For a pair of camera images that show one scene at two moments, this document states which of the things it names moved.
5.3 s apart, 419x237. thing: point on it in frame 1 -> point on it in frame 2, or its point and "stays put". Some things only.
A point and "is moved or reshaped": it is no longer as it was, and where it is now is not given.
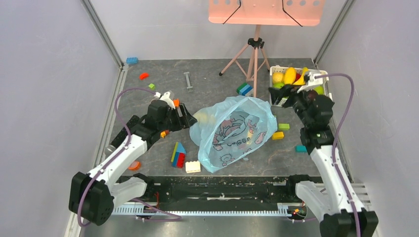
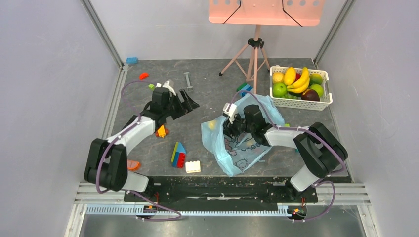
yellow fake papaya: [290, 75] stays put
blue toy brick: [132, 60] stays put
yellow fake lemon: [278, 77] stays put
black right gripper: [291, 98] -> [233, 126]
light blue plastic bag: [227, 132] is moved or reshaped
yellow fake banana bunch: [301, 81] stays put
